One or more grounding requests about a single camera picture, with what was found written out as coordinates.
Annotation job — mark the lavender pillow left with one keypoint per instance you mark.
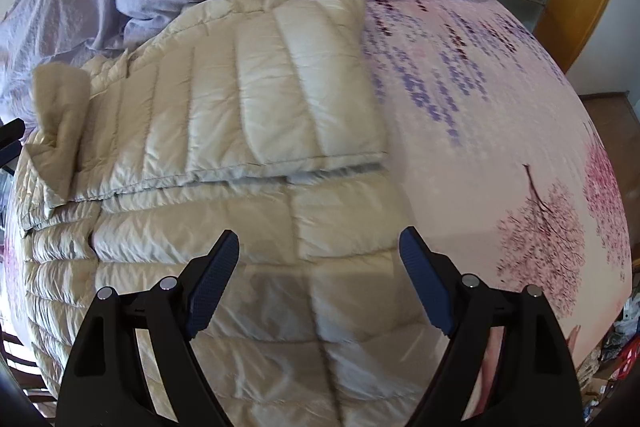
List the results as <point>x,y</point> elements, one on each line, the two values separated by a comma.
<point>60,17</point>

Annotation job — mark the pink blossom printed bed sheet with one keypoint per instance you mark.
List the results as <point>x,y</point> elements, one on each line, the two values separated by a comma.
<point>475,107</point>

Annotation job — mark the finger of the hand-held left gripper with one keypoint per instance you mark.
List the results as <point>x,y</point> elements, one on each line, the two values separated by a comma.
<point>10,142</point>

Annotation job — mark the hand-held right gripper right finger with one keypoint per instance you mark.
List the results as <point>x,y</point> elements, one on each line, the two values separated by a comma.
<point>425,279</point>

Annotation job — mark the cream puffer jacket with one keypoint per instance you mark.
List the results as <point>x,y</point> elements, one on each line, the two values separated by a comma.
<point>240,107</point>

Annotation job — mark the pile of assorted clutter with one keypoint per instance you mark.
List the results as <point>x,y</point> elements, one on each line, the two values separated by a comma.
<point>612,357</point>

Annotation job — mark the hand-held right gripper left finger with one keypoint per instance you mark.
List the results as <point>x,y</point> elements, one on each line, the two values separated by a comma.
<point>212,279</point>

